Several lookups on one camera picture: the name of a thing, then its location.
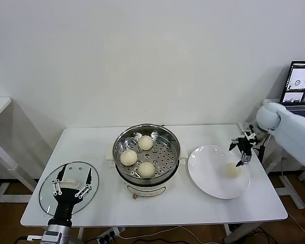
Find white power strip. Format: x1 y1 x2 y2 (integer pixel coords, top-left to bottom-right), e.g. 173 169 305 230
96 227 127 244

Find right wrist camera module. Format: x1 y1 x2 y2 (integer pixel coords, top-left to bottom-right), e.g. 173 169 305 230
237 122 256 140

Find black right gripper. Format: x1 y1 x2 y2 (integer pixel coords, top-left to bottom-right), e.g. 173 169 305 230
228 136 256 168

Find black upright pole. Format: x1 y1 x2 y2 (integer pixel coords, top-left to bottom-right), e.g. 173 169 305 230
253 143 266 164

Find white floor cord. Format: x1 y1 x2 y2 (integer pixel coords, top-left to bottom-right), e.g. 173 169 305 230
116 225 181 239

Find steel steamer basket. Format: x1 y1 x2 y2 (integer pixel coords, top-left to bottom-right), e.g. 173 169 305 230
112 123 181 181

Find white electric cooking pot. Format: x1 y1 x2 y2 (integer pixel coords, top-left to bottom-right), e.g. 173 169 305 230
105 142 189 201

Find glass pot lid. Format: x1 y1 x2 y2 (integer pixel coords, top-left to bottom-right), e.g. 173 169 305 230
38 160 100 218

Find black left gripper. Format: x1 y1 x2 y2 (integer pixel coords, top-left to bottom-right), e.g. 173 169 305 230
50 164 94 224

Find grey open laptop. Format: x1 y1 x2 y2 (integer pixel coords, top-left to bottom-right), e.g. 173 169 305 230
279 60 305 112

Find white steamed baozi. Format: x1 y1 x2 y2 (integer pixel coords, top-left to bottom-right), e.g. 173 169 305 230
138 135 154 150
120 149 138 166
223 162 242 178
137 161 156 178

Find black floor cables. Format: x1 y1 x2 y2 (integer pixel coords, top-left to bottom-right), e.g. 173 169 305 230
254 225 279 244

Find white round plate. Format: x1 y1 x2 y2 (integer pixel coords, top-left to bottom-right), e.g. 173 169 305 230
187 144 251 200

